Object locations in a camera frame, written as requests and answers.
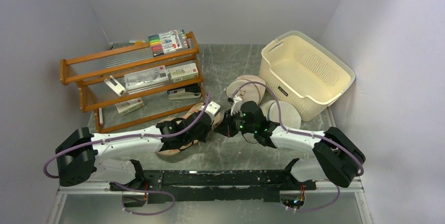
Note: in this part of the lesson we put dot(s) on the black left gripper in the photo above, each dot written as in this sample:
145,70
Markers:
203,136

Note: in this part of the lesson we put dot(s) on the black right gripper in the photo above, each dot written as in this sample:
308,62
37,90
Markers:
225,127

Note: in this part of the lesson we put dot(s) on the floral mesh laundry bag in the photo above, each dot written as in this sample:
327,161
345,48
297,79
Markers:
196,108

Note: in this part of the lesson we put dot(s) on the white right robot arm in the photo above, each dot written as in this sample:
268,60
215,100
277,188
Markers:
331,154

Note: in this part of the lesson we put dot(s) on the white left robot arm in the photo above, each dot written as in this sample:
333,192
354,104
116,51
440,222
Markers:
84,156

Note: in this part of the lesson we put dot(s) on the white mesh bag beige zipper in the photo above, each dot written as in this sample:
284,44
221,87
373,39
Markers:
250,92

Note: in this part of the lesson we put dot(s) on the white mesh bag grey zipper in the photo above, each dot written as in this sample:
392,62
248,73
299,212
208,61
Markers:
290,117

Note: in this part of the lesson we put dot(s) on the cream plastic laundry basket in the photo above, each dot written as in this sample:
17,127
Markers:
303,73

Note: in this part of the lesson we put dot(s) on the black white stapler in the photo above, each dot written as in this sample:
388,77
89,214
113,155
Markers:
182,94

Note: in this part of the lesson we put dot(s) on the green white staples box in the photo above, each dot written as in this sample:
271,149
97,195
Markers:
184,72

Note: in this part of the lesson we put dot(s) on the grey printed flat box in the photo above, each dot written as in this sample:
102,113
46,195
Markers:
145,79

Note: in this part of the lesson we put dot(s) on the orange wooden shelf rack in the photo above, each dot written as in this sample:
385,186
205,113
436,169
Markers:
88,73

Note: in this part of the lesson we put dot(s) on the small green staples box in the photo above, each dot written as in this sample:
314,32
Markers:
126,107

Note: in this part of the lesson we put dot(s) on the white clip tool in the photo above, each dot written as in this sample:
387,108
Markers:
115,86

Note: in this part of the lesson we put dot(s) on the colour marker pen pack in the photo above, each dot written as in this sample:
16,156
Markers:
169,42

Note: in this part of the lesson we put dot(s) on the white red pen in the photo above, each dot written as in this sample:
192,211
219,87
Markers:
100,115

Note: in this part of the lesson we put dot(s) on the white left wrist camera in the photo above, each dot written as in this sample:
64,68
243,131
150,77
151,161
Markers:
212,108

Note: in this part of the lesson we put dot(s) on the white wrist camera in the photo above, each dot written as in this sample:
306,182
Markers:
236,103
212,108

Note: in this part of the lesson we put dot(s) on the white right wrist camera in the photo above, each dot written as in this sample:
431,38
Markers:
236,103

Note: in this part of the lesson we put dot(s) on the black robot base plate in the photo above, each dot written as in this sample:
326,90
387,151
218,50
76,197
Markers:
201,185

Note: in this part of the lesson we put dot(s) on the aluminium frame rail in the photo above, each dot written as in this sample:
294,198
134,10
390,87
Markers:
293,200

